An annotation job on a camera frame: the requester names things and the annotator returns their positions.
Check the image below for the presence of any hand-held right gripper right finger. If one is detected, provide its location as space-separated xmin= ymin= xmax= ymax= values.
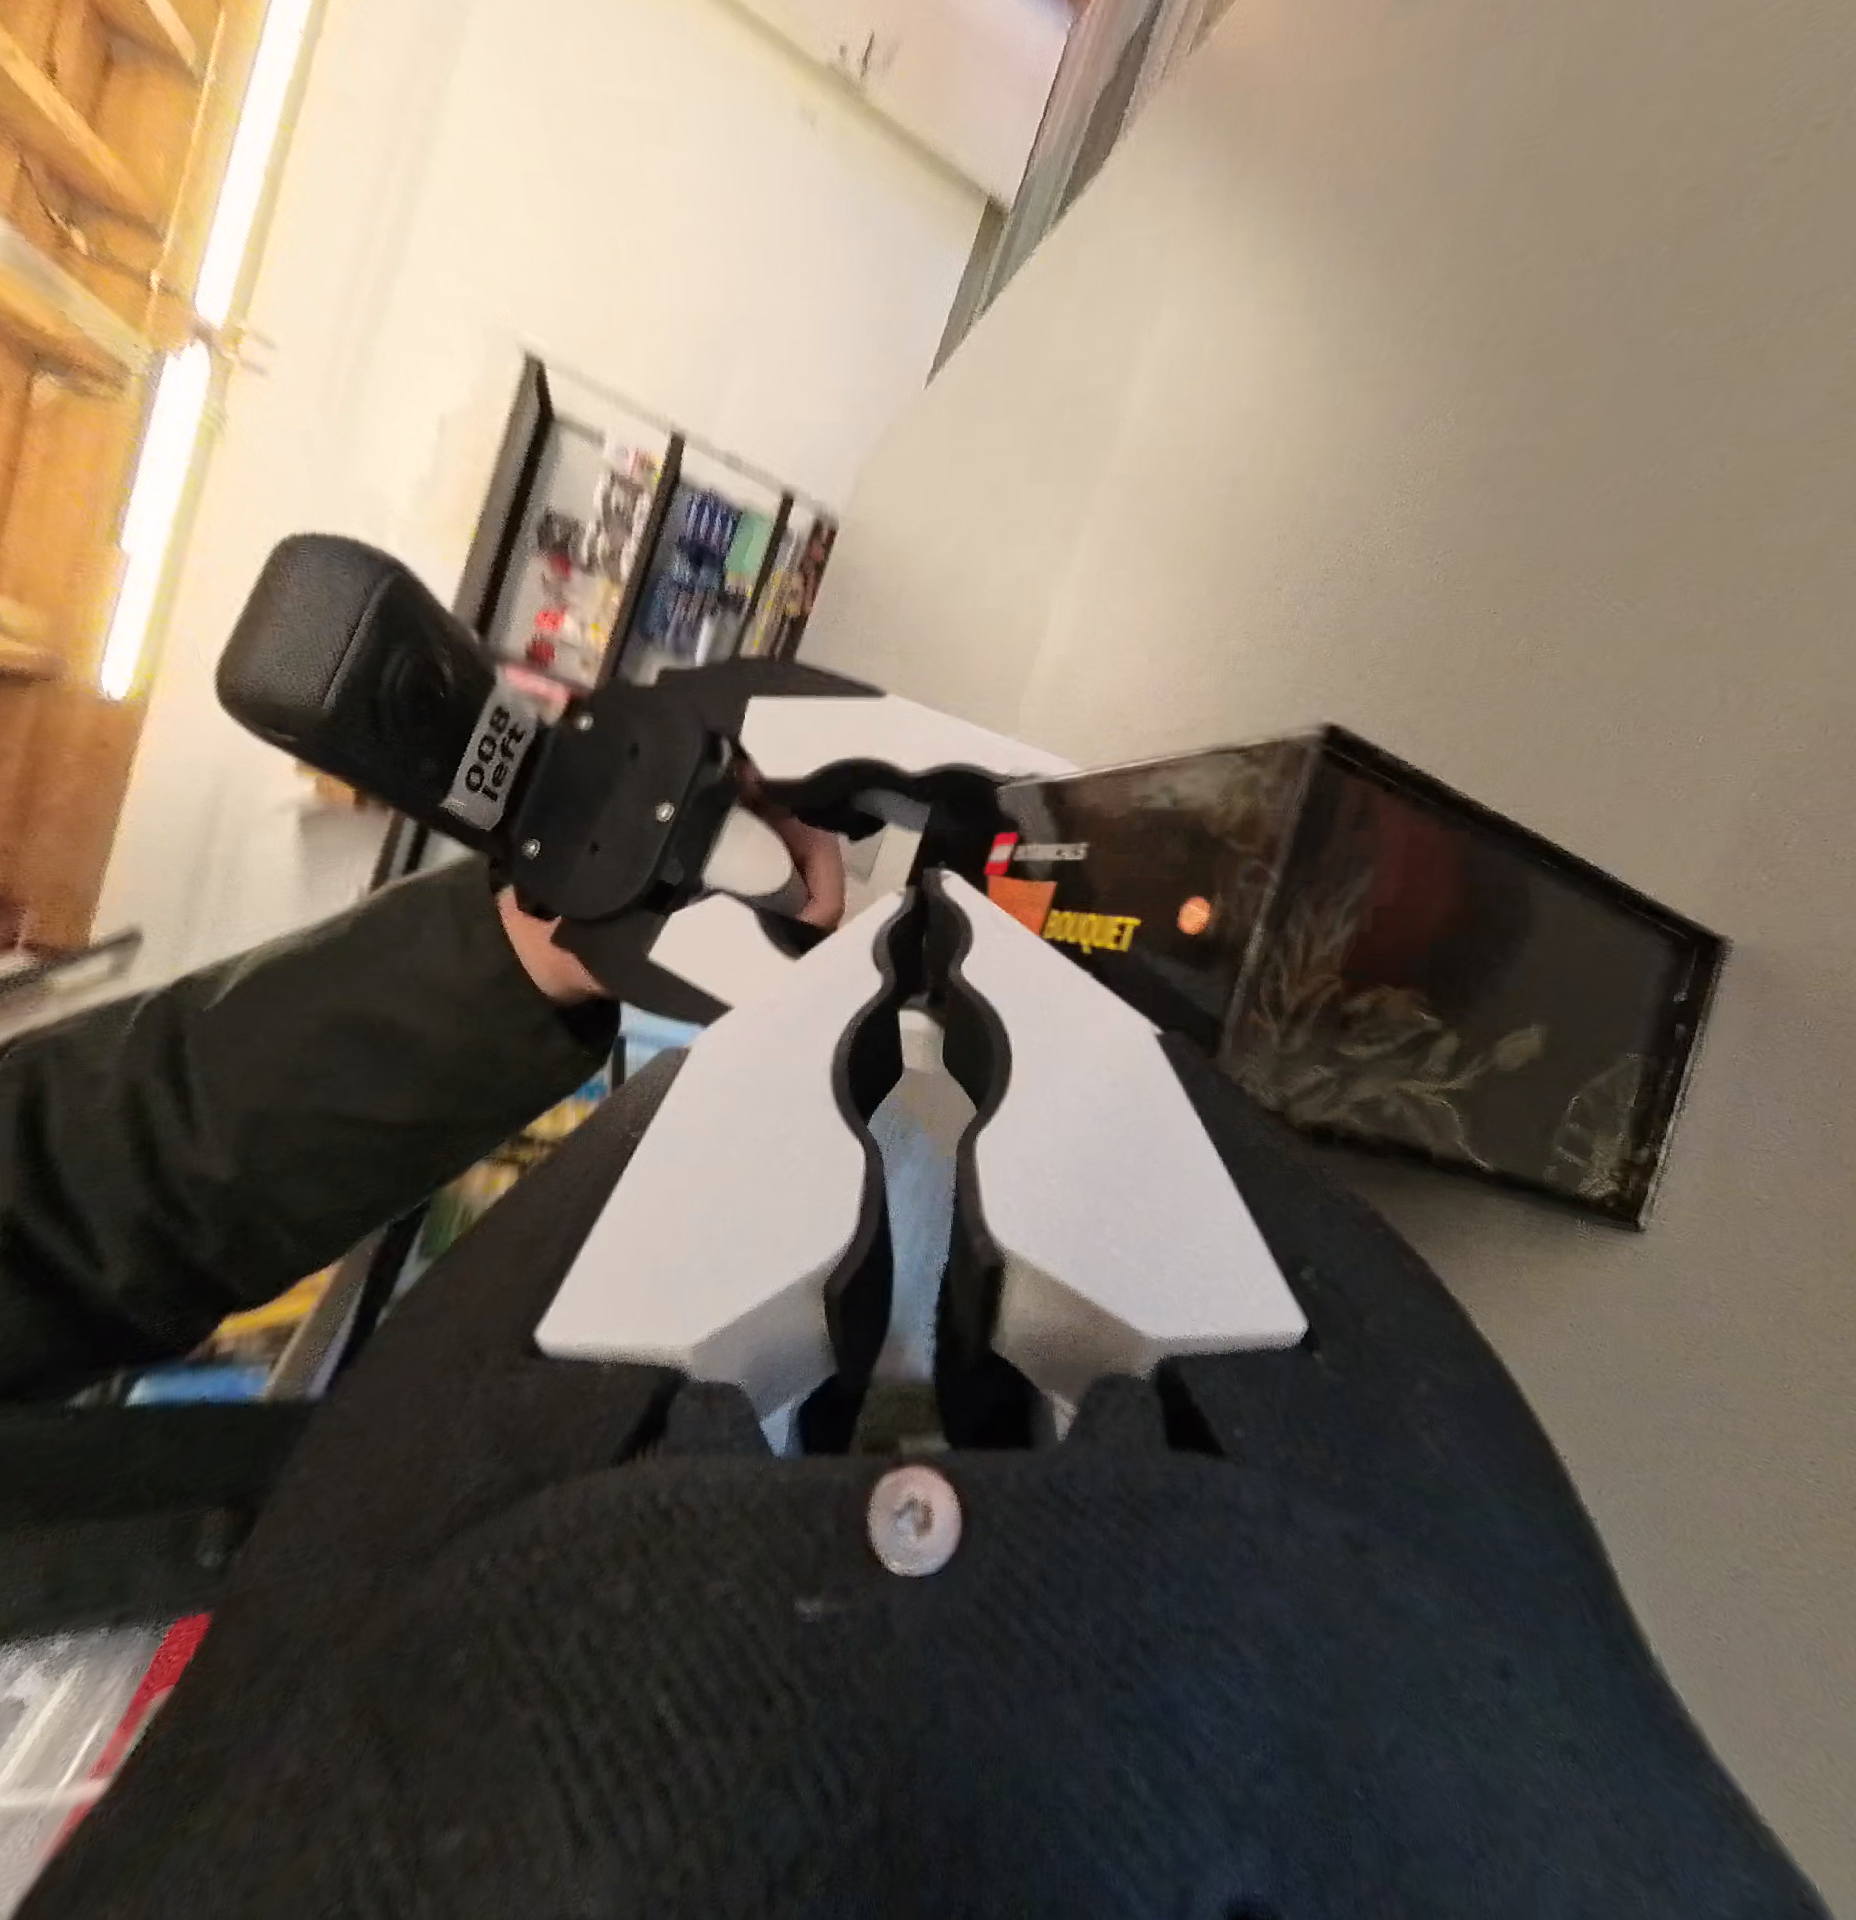
xmin=923 ymin=868 xmax=1313 ymax=1450

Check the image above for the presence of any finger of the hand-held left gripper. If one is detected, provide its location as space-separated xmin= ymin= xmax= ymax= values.
xmin=732 ymin=693 xmax=1081 ymax=878
xmin=647 ymin=886 xmax=841 ymax=1021

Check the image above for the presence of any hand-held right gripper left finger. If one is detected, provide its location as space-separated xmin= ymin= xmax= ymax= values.
xmin=535 ymin=881 xmax=927 ymax=1452

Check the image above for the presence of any black lego flower box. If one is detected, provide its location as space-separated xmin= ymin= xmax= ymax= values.
xmin=994 ymin=724 xmax=1728 ymax=1232

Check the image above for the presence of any person's left hand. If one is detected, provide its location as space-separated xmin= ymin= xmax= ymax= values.
xmin=499 ymin=757 xmax=847 ymax=1011

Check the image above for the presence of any wide black toy box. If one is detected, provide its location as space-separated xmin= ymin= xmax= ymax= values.
xmin=764 ymin=518 xmax=839 ymax=660

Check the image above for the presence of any stack of blue boxes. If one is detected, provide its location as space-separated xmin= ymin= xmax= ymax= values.
xmin=642 ymin=487 xmax=771 ymax=649

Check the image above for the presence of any black metal shelving unit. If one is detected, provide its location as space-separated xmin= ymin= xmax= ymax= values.
xmin=373 ymin=353 xmax=839 ymax=888

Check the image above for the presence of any long ceiling light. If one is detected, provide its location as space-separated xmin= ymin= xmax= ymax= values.
xmin=100 ymin=0 xmax=329 ymax=698

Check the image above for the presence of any person's dark jacket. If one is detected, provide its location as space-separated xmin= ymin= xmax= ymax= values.
xmin=0 ymin=1396 xmax=316 ymax=1652

